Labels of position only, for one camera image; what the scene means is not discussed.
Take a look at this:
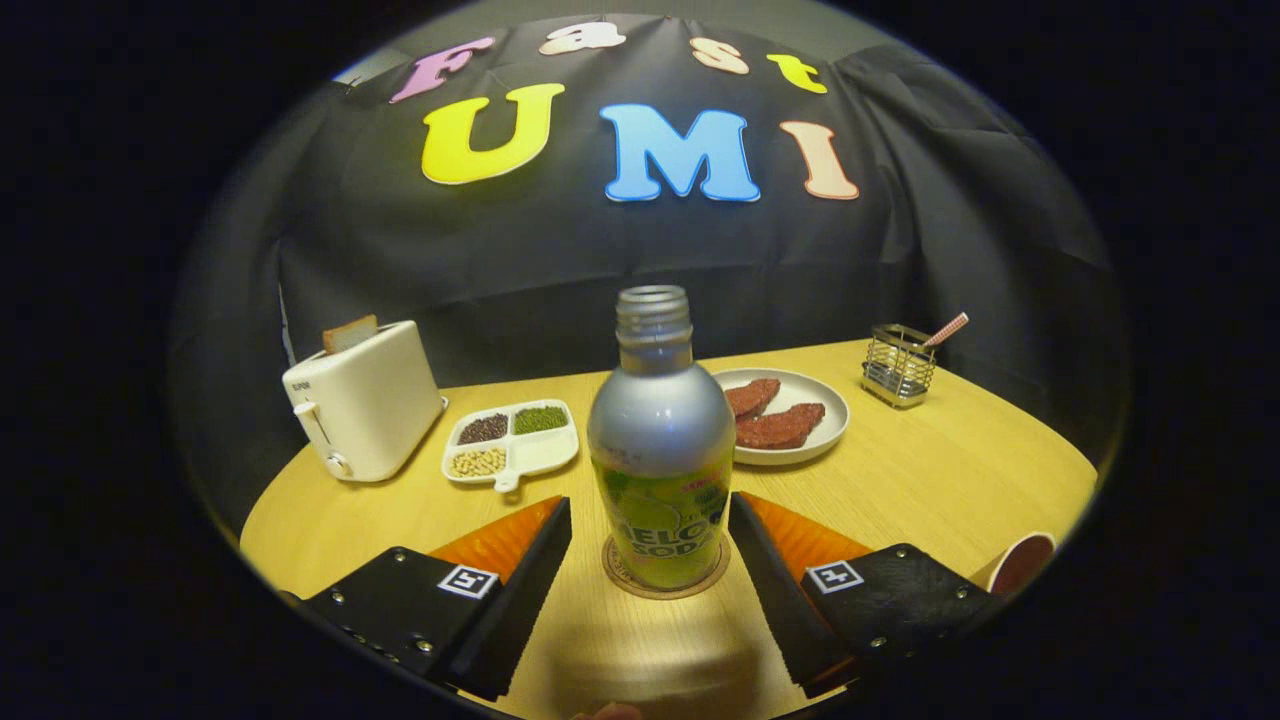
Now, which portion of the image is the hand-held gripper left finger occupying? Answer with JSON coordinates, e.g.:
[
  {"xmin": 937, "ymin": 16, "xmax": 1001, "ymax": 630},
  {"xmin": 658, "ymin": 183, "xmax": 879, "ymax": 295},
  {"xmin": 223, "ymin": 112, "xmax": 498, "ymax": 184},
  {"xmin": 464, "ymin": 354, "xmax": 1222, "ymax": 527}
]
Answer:
[{"xmin": 300, "ymin": 495, "xmax": 573, "ymax": 701}]

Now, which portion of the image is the round brown coaster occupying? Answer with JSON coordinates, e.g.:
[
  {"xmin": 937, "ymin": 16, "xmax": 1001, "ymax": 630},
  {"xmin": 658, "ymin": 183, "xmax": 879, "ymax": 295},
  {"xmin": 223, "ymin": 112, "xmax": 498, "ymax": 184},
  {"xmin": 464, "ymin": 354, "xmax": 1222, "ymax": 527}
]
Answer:
[{"xmin": 602, "ymin": 535, "xmax": 732, "ymax": 601}]

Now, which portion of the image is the wooden table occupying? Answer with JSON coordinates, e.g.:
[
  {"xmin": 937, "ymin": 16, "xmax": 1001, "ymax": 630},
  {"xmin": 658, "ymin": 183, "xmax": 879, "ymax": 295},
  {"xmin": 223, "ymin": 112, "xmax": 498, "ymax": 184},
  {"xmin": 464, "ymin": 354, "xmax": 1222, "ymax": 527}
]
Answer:
[{"xmin": 240, "ymin": 340, "xmax": 1099, "ymax": 720}]

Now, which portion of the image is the white round plate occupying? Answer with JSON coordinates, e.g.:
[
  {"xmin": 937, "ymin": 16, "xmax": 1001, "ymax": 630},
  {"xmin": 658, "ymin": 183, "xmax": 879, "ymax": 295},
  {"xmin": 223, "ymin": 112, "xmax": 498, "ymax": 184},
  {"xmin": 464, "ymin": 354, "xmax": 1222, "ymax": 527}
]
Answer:
[{"xmin": 712, "ymin": 368, "xmax": 851, "ymax": 467}]

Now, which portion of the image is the silver green juice bottle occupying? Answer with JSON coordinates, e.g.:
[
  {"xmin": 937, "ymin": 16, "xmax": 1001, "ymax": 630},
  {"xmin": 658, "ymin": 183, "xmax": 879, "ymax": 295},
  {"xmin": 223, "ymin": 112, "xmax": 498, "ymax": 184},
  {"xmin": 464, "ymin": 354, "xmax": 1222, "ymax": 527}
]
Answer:
[{"xmin": 587, "ymin": 285, "xmax": 737, "ymax": 591}]

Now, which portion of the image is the wire mesh holder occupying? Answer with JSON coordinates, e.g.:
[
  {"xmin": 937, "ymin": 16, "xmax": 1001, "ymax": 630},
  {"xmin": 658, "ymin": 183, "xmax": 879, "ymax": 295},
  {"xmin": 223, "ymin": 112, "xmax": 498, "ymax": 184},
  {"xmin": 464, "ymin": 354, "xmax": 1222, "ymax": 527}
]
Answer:
[{"xmin": 862, "ymin": 323, "xmax": 938, "ymax": 409}]

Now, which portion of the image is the cream cup with wooden handle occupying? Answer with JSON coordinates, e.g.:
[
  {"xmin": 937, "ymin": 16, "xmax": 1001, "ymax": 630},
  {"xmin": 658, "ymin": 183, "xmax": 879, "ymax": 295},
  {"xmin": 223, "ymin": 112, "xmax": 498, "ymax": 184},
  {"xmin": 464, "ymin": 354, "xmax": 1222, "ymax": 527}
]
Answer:
[{"xmin": 985, "ymin": 532, "xmax": 1057, "ymax": 598}]

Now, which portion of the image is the brown meat slice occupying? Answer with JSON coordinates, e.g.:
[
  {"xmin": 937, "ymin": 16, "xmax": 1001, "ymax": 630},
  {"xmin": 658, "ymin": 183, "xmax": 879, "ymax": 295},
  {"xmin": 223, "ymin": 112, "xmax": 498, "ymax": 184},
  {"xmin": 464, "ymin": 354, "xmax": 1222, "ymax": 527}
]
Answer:
[
  {"xmin": 724, "ymin": 378, "xmax": 782, "ymax": 419},
  {"xmin": 735, "ymin": 402, "xmax": 827, "ymax": 451}
]

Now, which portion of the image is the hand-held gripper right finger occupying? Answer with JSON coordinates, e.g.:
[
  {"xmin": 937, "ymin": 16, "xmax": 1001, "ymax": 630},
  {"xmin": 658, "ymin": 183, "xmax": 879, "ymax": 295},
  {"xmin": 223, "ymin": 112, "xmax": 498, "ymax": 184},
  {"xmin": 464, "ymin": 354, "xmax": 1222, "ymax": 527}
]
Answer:
[{"xmin": 727, "ymin": 491, "xmax": 1001, "ymax": 699}]

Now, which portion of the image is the toast slice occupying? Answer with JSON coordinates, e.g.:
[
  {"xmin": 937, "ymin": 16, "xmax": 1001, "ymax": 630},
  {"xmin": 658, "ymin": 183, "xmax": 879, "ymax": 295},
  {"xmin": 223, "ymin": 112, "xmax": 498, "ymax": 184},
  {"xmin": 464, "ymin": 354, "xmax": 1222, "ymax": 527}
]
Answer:
[{"xmin": 322, "ymin": 314, "xmax": 380, "ymax": 355}]

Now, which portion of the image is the white divided dish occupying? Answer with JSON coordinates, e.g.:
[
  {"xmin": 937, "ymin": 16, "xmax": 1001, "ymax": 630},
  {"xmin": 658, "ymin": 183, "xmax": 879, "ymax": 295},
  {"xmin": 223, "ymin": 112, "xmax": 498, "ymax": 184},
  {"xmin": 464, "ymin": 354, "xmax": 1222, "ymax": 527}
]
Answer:
[{"xmin": 442, "ymin": 399, "xmax": 581, "ymax": 494}]

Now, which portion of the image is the white toaster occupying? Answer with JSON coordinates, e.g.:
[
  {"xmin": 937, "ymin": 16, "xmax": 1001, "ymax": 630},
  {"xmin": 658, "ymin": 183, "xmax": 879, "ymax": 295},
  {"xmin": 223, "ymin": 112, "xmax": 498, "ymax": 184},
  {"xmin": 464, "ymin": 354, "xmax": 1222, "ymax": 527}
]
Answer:
[{"xmin": 281, "ymin": 320, "xmax": 449, "ymax": 483}]

